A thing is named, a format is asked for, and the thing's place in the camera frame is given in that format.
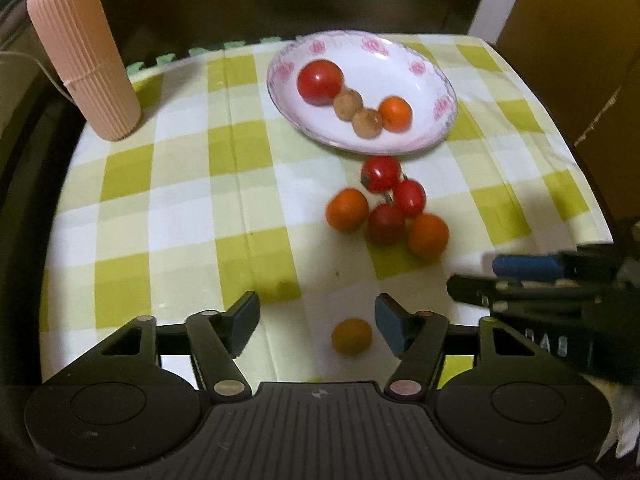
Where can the green checked tablecloth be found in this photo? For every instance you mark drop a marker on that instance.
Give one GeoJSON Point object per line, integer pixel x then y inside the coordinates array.
{"type": "Point", "coordinates": [216, 194]}

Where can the brown longan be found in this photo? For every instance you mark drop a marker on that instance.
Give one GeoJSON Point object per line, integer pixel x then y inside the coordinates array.
{"type": "Point", "coordinates": [352, 337]}
{"type": "Point", "coordinates": [346, 104]}
{"type": "Point", "coordinates": [367, 123]}

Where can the red cherry tomato top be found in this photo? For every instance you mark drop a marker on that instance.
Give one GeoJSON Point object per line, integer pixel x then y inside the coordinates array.
{"type": "Point", "coordinates": [379, 174]}

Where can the grey quilted mattress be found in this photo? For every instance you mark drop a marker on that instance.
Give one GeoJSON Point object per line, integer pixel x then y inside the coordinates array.
{"type": "Point", "coordinates": [19, 44]}

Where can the pink ribbed cylinder container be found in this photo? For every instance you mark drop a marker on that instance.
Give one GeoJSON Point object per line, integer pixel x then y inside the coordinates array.
{"type": "Point", "coordinates": [76, 36]}

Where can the red cherry tomato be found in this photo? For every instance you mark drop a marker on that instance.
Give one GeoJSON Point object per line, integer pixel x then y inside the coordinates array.
{"type": "Point", "coordinates": [410, 197]}
{"type": "Point", "coordinates": [379, 174]}
{"type": "Point", "coordinates": [386, 224]}

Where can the white floral plate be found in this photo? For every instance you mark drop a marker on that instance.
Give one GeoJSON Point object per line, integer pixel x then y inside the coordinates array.
{"type": "Point", "coordinates": [377, 68]}

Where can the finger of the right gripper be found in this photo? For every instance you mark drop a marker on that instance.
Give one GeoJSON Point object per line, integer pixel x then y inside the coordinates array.
{"type": "Point", "coordinates": [604, 309]}
{"type": "Point", "coordinates": [594, 263]}

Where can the green foam mat edge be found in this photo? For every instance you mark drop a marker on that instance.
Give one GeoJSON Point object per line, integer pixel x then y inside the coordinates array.
{"type": "Point", "coordinates": [153, 60]}

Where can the brown cardboard box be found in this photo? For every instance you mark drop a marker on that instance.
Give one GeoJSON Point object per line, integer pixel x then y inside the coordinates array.
{"type": "Point", "coordinates": [581, 58]}

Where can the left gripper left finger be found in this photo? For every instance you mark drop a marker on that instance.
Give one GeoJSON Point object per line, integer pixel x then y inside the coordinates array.
{"type": "Point", "coordinates": [216, 339]}

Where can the orange kumquat cluster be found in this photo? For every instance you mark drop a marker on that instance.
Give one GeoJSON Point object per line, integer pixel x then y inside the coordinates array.
{"type": "Point", "coordinates": [428, 236]}
{"type": "Point", "coordinates": [347, 210]}

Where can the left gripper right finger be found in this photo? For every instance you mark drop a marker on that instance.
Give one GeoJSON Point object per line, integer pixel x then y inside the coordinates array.
{"type": "Point", "coordinates": [416, 339]}

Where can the large red tomato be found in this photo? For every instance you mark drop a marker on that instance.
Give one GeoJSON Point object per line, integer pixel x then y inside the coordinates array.
{"type": "Point", "coordinates": [319, 82]}

